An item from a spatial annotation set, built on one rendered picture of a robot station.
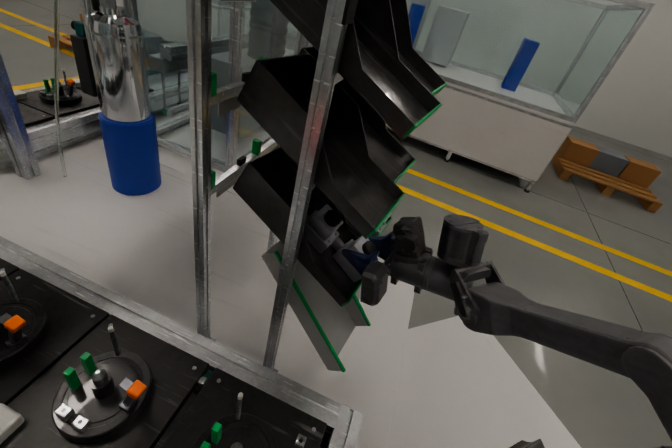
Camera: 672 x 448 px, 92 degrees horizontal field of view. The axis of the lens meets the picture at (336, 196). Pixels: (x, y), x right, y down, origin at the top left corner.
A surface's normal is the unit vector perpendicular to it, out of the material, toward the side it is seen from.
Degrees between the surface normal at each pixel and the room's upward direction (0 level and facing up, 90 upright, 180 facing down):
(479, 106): 90
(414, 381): 0
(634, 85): 90
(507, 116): 90
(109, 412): 0
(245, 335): 0
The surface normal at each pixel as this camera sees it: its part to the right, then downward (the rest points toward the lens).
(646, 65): -0.39, 0.45
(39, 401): 0.22, -0.80
